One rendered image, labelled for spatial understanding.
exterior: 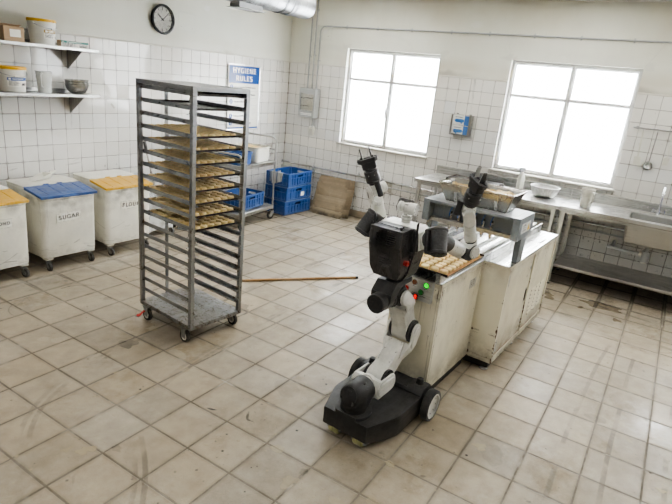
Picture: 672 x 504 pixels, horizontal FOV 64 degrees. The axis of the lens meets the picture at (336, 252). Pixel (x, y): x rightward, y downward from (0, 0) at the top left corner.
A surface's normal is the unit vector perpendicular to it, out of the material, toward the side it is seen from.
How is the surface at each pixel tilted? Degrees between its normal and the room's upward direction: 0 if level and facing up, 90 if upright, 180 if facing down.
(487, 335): 90
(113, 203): 91
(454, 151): 90
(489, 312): 90
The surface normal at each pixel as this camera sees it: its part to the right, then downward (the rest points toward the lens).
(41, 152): 0.84, 0.25
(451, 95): -0.54, 0.22
